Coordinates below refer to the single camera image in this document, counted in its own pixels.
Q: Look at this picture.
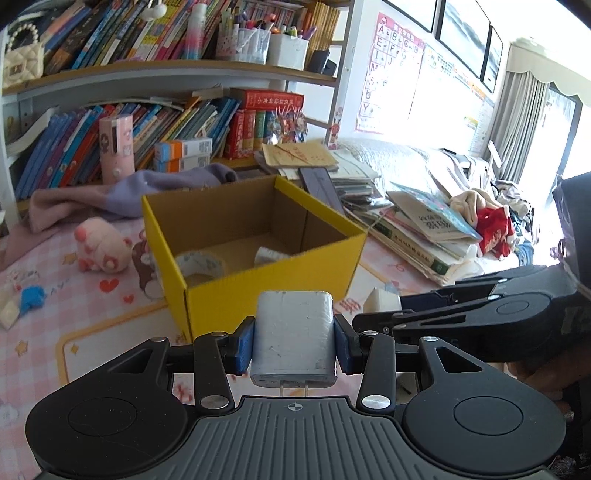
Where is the white bookshelf unit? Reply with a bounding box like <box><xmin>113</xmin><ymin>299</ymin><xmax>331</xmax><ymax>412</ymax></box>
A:
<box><xmin>0</xmin><ymin>0</ymin><xmax>357</xmax><ymax>218</ymax></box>

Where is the red thick dictionary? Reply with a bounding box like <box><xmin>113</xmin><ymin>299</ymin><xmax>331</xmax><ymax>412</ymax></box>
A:
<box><xmin>229</xmin><ymin>88</ymin><xmax>304</xmax><ymax>111</ymax></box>

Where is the white printed can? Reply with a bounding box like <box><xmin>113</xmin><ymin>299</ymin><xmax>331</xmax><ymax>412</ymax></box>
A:
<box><xmin>254</xmin><ymin>247</ymin><xmax>290</xmax><ymax>266</ymax></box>

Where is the cream rounded plug block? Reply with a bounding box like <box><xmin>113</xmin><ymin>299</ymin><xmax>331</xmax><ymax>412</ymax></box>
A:
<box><xmin>363</xmin><ymin>287</ymin><xmax>402</xmax><ymax>314</ymax></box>

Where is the pink checkered tablecloth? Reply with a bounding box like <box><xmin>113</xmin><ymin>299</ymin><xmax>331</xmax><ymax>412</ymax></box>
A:
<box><xmin>1</xmin><ymin>227</ymin><xmax>437</xmax><ymax>479</ymax></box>

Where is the orange white carton lower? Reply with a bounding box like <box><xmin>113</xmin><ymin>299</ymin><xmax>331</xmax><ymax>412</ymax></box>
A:
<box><xmin>153</xmin><ymin>155</ymin><xmax>211</xmax><ymax>173</ymax></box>

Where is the grey curtain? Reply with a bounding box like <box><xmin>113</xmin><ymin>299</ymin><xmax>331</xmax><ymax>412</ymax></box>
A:
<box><xmin>490</xmin><ymin>72</ymin><xmax>549</xmax><ymax>183</ymax></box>

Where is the orange white carton upper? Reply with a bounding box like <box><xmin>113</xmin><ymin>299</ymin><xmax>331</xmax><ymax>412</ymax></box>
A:
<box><xmin>154</xmin><ymin>137</ymin><xmax>212</xmax><ymax>162</ymax></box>

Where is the alphabet wall poster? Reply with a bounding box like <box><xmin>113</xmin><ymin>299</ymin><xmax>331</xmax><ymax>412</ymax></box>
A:
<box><xmin>356</xmin><ymin>13</ymin><xmax>425</xmax><ymax>135</ymax></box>

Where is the brown paper envelope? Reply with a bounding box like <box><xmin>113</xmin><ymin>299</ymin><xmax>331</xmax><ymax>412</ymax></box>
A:
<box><xmin>263</xmin><ymin>141</ymin><xmax>338</xmax><ymax>168</ymax></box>

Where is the purple pink blanket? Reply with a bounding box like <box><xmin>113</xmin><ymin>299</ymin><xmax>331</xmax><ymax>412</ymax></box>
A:
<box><xmin>1</xmin><ymin>163</ymin><xmax>238</xmax><ymax>270</ymax></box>

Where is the yellow cardboard box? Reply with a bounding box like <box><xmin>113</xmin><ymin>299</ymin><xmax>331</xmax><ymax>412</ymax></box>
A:
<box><xmin>142</xmin><ymin>176</ymin><xmax>367</xmax><ymax>341</ymax></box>

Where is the white pen holder box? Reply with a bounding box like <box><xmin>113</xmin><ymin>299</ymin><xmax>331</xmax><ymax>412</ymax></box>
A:
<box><xmin>266</xmin><ymin>34</ymin><xmax>308</xmax><ymax>71</ymax></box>

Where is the dark smartphone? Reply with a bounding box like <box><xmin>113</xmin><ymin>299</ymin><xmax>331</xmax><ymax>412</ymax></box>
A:
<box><xmin>298</xmin><ymin>167</ymin><xmax>346</xmax><ymax>215</ymax></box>

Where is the pink plush pig toy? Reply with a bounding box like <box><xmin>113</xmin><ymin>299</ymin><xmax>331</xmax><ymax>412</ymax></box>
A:
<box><xmin>73</xmin><ymin>217</ymin><xmax>132</xmax><ymax>274</ymax></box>

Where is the cream quilted handbag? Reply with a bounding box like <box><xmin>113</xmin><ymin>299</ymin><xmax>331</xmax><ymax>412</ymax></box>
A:
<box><xmin>3</xmin><ymin>23</ymin><xmax>44</xmax><ymax>88</ymax></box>

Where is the stack of books papers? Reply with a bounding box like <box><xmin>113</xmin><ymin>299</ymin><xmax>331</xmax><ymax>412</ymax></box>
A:
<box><xmin>329</xmin><ymin>147</ymin><xmax>486</xmax><ymax>287</ymax></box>

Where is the pink cylindrical tin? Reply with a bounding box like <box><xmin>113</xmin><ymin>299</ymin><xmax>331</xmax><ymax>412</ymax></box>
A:
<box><xmin>98</xmin><ymin>115</ymin><xmax>135</xmax><ymax>185</ymax></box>

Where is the white charger adapter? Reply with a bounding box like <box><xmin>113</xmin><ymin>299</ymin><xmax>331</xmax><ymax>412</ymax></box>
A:
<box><xmin>249</xmin><ymin>291</ymin><xmax>337</xmax><ymax>389</ymax></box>

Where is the blue clip toy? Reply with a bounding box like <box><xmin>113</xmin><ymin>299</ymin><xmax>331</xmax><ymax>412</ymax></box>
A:
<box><xmin>19</xmin><ymin>285</ymin><xmax>46</xmax><ymax>316</ymax></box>

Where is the orange white carton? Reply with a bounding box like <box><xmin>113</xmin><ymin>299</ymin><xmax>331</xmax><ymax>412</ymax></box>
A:
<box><xmin>154</xmin><ymin>137</ymin><xmax>212</xmax><ymax>162</ymax></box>
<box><xmin>153</xmin><ymin>155</ymin><xmax>211</xmax><ymax>173</ymax></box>

